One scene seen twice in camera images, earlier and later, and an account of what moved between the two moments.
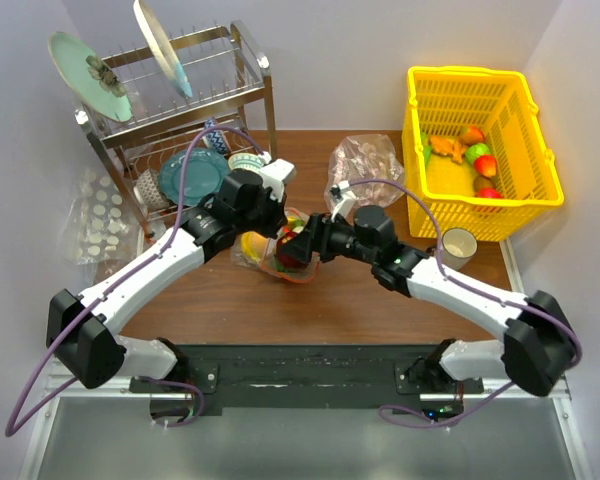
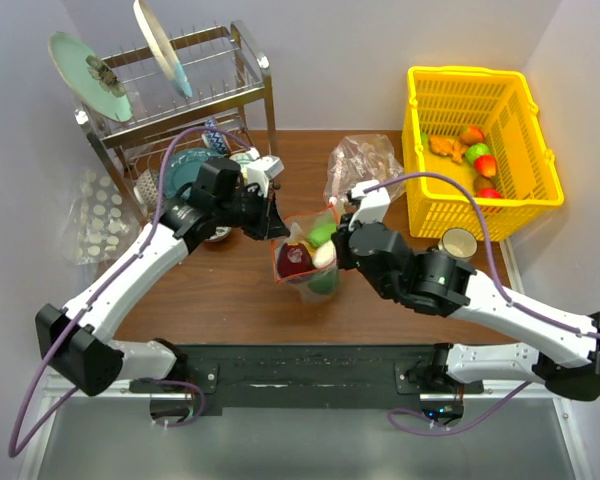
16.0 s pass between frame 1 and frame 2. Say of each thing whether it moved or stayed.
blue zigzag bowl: stayed
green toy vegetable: moved
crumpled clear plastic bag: stayed
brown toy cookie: stayed
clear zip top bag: moved
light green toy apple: stayed
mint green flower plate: stayed
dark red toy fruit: moved
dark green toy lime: moved
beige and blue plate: stayed
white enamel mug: stayed
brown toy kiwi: stayed
